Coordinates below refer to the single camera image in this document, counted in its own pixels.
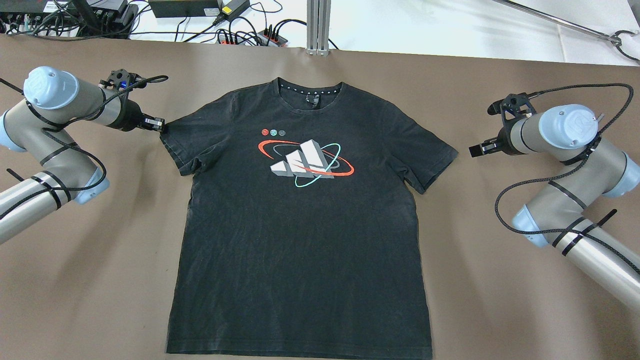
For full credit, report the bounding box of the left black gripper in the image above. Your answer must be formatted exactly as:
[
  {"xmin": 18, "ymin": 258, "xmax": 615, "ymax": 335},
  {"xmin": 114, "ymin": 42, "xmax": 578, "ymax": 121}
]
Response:
[{"xmin": 119, "ymin": 102, "xmax": 165, "ymax": 133}]

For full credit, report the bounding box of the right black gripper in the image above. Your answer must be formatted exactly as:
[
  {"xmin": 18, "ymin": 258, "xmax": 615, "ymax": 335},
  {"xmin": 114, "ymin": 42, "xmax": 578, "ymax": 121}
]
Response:
[{"xmin": 469, "ymin": 129, "xmax": 515, "ymax": 158}]

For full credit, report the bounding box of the black graphic t-shirt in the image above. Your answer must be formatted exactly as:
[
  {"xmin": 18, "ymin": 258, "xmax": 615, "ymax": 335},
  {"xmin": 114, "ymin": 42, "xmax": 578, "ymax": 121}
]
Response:
[{"xmin": 160, "ymin": 78, "xmax": 458, "ymax": 360}]

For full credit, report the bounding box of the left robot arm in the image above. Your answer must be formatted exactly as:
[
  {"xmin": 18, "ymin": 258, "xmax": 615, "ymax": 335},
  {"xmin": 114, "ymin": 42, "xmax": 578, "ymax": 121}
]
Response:
[{"xmin": 0, "ymin": 66, "xmax": 168, "ymax": 243}]

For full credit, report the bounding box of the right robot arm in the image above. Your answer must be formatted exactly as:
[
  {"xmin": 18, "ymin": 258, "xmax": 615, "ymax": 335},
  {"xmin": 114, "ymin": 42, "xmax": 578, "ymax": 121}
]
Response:
[{"xmin": 469, "ymin": 104, "xmax": 640, "ymax": 312}]

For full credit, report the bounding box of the black power adapter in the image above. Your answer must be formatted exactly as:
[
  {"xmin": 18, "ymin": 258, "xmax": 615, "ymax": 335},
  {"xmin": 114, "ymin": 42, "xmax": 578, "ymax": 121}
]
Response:
[{"xmin": 221, "ymin": 0, "xmax": 250, "ymax": 19}]

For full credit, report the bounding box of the metal grabber rod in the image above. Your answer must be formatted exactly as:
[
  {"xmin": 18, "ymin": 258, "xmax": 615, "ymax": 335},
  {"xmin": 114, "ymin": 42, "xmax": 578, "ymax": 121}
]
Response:
[{"xmin": 494, "ymin": 0, "xmax": 639, "ymax": 63}]

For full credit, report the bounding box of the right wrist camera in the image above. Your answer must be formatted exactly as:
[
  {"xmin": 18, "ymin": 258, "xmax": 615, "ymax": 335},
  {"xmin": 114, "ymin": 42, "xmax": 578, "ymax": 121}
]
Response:
[{"xmin": 486, "ymin": 92, "xmax": 536, "ymax": 117}]

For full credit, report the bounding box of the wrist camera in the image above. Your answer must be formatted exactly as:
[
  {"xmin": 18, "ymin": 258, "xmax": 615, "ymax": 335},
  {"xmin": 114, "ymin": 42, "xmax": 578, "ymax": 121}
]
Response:
[
  {"xmin": 98, "ymin": 69, "xmax": 144, "ymax": 91},
  {"xmin": 486, "ymin": 92, "xmax": 536, "ymax": 117}
]

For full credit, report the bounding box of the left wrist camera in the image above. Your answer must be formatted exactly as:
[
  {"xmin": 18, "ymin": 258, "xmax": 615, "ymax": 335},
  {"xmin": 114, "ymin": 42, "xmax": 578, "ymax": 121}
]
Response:
[{"xmin": 98, "ymin": 69, "xmax": 144, "ymax": 91}]

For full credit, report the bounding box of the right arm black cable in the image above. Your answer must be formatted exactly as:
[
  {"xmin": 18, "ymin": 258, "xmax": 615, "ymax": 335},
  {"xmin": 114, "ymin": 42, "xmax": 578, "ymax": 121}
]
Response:
[{"xmin": 494, "ymin": 83, "xmax": 640, "ymax": 276}]

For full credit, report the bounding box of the black network switch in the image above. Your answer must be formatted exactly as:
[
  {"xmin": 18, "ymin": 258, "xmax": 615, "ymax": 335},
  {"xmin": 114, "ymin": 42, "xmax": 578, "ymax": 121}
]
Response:
[{"xmin": 148, "ymin": 0, "xmax": 224, "ymax": 19}]

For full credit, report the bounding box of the aluminium frame post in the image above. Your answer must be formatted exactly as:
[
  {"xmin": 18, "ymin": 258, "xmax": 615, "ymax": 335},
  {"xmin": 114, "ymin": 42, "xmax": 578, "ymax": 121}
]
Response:
[{"xmin": 306, "ymin": 0, "xmax": 332, "ymax": 57}]

